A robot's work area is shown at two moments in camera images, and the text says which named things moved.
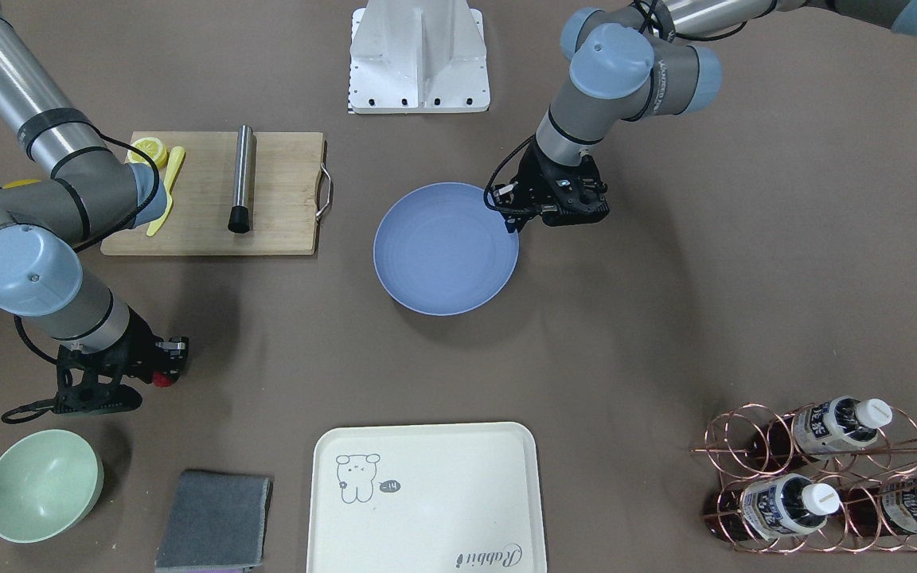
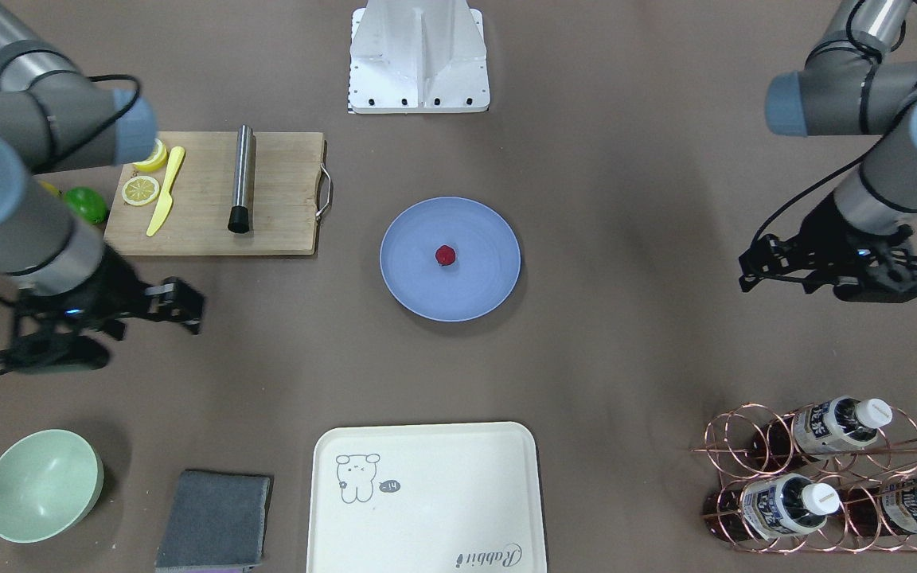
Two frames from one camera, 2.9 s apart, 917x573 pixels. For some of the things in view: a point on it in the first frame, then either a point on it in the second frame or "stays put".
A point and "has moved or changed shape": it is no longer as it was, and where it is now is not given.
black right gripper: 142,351 → 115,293
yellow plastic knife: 177,157 stays put
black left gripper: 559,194 → 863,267
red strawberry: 160,379 → 445,255
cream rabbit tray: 427,497 stays put
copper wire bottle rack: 843,474 stays put
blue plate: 441,249 has moved or changed shape
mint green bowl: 40,485 stays put
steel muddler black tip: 239,220 stays put
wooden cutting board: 290,189 stays put
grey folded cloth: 217,523 stays put
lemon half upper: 154,147 stays put
